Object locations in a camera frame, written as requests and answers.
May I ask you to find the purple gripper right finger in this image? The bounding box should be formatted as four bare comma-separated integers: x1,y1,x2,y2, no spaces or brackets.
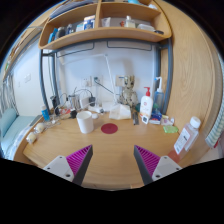
134,145,181,185

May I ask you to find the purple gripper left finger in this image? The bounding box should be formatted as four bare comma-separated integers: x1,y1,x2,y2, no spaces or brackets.
44,145,93,186

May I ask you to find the green sticky note pad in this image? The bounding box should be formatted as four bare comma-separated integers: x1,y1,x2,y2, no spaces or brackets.
163,125,178,133

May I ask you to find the clear bottle orange liquid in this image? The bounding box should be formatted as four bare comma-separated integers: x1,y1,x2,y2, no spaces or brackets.
168,116,201,163

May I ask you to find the white ceramic mug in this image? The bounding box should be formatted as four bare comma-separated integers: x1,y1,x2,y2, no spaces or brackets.
76,111,94,134

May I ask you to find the small white round object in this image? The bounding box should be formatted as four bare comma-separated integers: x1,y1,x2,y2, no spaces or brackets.
26,132,37,144

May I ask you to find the dark red round coaster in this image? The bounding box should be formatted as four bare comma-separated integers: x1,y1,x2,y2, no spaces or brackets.
101,123,118,134

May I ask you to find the white tissue pack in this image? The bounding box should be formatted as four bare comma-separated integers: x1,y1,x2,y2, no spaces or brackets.
109,104,131,120

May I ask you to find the blue bottle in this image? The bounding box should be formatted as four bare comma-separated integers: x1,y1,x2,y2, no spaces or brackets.
41,105,50,121

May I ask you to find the white power strip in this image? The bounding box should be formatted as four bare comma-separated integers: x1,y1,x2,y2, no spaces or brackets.
79,96,96,109

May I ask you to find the white pump lotion bottle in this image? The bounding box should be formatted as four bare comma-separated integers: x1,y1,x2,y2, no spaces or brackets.
140,87,153,118

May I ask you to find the white desk lamp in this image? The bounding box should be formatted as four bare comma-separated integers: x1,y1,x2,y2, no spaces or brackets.
58,54,116,105

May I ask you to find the clear pump soap bottle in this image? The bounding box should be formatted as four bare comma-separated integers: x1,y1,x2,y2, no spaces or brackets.
153,77,164,112

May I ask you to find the Groot figurine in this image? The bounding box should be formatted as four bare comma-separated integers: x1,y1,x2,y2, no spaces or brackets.
119,76,138,108

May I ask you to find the light blue pillow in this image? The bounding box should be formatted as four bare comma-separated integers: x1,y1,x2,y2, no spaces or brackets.
0,108,17,137

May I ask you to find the white glass bottle on shelf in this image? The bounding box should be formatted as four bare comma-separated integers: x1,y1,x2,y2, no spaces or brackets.
125,16,135,28

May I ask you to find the wooden wall shelf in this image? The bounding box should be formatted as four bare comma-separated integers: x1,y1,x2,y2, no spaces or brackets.
39,0,172,50

